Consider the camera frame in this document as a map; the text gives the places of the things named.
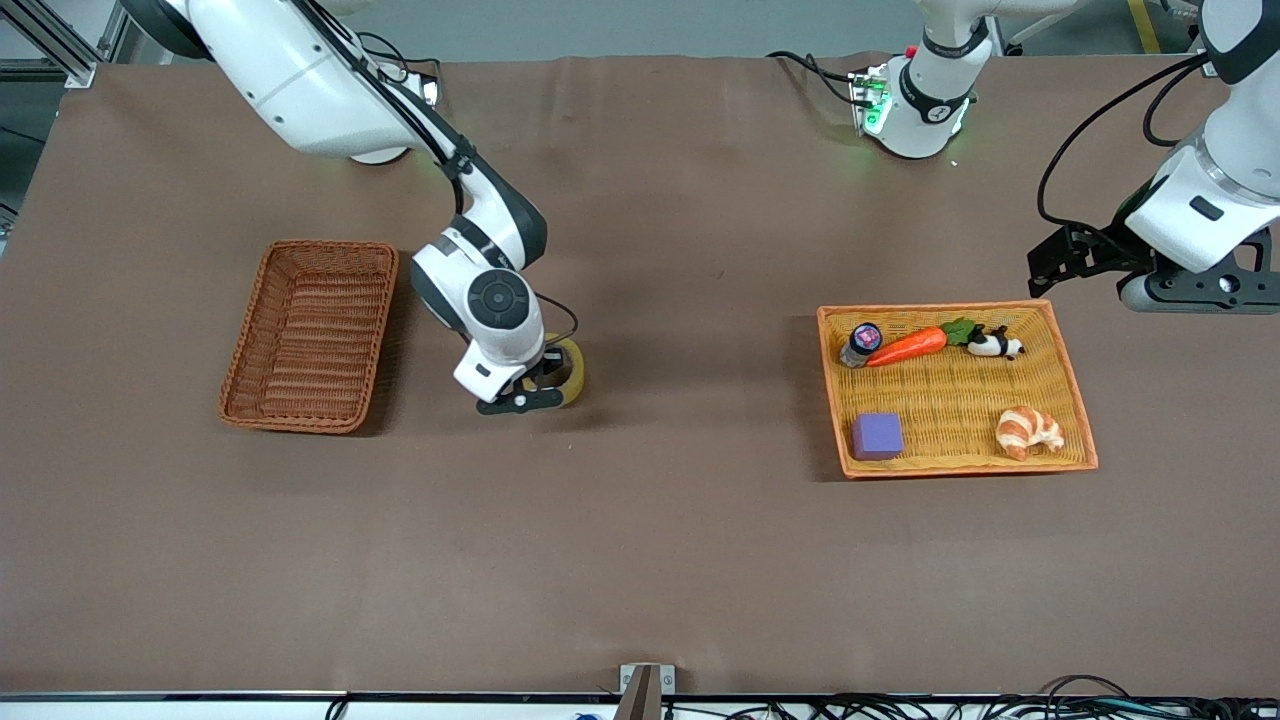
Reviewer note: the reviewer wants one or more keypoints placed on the metal table edge bracket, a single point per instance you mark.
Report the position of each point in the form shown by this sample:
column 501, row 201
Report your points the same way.
column 645, row 690

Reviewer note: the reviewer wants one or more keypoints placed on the clear yellowish tape roll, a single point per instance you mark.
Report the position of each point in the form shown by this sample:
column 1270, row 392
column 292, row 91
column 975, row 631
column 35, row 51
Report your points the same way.
column 576, row 375

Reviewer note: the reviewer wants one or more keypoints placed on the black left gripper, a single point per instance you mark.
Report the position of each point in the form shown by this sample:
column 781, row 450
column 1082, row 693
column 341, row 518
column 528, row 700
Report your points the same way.
column 1110, row 250

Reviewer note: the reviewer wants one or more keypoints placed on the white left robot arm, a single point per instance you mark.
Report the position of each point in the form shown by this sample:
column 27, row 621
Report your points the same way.
column 925, row 105

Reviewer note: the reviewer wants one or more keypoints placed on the brown wicker basket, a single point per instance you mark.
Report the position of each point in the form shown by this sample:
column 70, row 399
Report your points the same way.
column 310, row 340

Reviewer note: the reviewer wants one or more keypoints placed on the black white panda toy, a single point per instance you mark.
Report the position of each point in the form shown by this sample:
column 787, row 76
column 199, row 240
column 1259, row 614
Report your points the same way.
column 992, row 345

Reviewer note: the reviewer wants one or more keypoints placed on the toy croissant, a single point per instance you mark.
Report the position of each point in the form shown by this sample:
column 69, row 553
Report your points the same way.
column 1025, row 430

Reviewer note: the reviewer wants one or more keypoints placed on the purple block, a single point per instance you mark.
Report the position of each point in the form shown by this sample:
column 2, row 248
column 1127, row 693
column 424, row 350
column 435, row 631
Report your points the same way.
column 877, row 436

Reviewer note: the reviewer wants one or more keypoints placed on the orange wicker basket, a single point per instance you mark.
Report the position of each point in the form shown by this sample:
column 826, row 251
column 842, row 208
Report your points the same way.
column 950, row 400

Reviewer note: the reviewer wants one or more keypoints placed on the small bottle purple cap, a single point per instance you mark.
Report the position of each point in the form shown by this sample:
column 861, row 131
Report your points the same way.
column 862, row 340

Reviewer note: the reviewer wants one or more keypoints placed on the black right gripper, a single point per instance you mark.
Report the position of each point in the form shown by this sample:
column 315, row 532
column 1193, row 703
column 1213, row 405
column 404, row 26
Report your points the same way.
column 546, row 369

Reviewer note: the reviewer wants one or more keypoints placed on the aluminium frame profile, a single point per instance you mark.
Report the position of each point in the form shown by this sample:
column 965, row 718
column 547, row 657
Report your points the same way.
column 60, row 55

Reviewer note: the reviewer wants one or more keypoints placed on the brown table cover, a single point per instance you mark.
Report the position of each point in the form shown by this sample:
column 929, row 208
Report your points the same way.
column 700, row 520

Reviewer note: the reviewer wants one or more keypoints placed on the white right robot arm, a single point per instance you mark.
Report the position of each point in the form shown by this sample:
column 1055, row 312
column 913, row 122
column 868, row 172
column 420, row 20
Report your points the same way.
column 300, row 80

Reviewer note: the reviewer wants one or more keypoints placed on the orange toy carrot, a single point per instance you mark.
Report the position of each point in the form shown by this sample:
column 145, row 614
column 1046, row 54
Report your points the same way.
column 905, row 347

